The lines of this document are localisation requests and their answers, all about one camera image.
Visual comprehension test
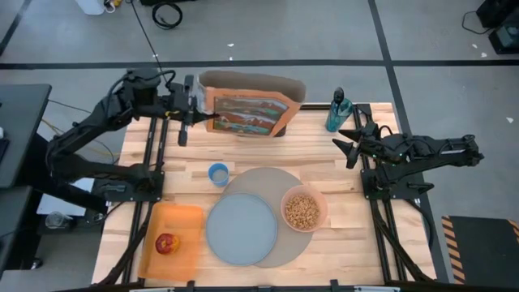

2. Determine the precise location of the hazard-striped black mat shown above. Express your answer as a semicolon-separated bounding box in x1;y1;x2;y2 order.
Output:
441;215;519;286

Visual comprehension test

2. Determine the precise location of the blue plastic cup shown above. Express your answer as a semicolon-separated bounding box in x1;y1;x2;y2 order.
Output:
207;161;231;189

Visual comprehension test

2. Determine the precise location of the black equipment box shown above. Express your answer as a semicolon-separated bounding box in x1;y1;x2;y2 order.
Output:
475;0;519;55

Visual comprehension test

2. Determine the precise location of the pink plastic bowl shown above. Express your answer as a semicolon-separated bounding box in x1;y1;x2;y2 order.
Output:
280;183;329;234

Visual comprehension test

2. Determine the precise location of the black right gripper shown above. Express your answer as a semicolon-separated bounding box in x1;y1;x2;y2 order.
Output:
332;121;403;170

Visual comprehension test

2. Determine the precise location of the toasted oat cereal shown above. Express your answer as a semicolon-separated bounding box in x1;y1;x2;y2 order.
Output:
284;193;322;230

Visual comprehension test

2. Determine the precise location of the grey round woven placemat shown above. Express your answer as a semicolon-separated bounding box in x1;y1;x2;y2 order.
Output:
221;166;315;269

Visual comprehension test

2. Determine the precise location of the grey round plate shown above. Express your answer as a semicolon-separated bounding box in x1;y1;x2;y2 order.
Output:
205;191;280;267

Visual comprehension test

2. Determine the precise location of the orange plastic tray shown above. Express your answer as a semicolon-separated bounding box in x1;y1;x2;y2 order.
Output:
137;201;205;282

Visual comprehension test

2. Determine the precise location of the black aluminium rig frame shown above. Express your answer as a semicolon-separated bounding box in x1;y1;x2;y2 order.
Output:
92;102;440;292

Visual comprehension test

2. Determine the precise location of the red apple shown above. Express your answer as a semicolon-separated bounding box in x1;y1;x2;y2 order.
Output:
154;232;182;256

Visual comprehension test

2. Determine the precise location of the clear glass jar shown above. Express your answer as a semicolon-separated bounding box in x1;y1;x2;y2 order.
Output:
45;211;75;230

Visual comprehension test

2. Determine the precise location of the coiled black cable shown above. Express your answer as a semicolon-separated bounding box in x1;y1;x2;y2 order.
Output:
151;1;184;31

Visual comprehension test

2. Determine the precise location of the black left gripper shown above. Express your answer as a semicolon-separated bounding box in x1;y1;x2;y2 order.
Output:
161;74;221;148

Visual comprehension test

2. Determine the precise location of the white container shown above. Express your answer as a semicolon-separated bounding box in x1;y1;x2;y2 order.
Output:
74;0;106;16

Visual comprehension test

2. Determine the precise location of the long black cable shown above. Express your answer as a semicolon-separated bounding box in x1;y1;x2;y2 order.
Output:
130;0;164;71

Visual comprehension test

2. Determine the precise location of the orange cereal box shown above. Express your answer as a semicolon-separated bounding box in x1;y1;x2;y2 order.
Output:
195;69;307;139

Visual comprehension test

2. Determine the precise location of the yellow cable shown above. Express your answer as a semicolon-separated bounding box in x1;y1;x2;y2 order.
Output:
40;117;119;164

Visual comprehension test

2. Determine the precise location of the black desk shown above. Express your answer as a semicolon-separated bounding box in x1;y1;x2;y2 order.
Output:
0;83;53;188

